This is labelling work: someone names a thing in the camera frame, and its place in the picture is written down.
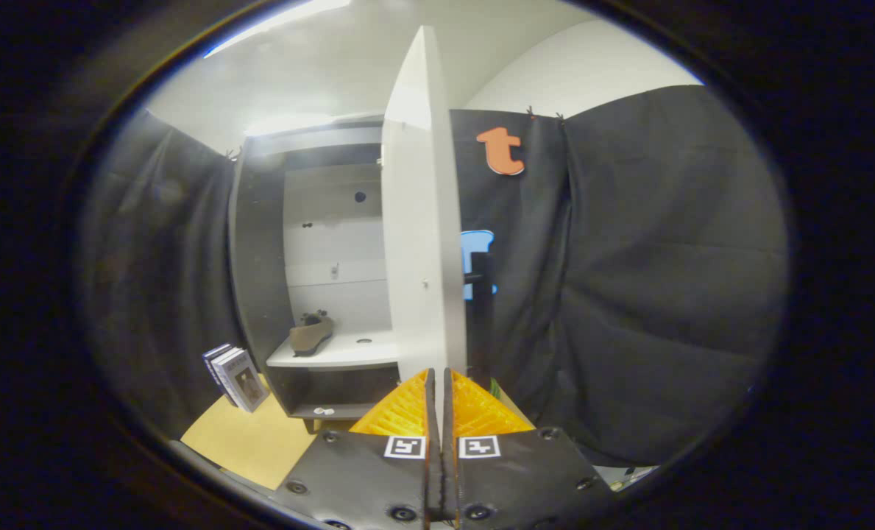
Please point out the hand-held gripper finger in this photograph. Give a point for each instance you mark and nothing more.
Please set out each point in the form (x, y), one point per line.
(448, 478)
(432, 478)

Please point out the brown suede shoe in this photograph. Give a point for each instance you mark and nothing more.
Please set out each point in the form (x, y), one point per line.
(312, 335)

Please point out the white shoe cabinet door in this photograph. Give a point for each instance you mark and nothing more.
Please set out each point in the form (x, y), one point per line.
(422, 221)

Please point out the grey shoe cabinet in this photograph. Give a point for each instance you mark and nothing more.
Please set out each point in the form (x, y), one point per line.
(257, 258)

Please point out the white paperback book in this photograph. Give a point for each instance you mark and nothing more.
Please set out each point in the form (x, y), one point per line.
(213, 361)
(223, 366)
(246, 383)

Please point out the black backdrop cloth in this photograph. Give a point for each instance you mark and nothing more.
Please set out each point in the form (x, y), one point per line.
(665, 294)

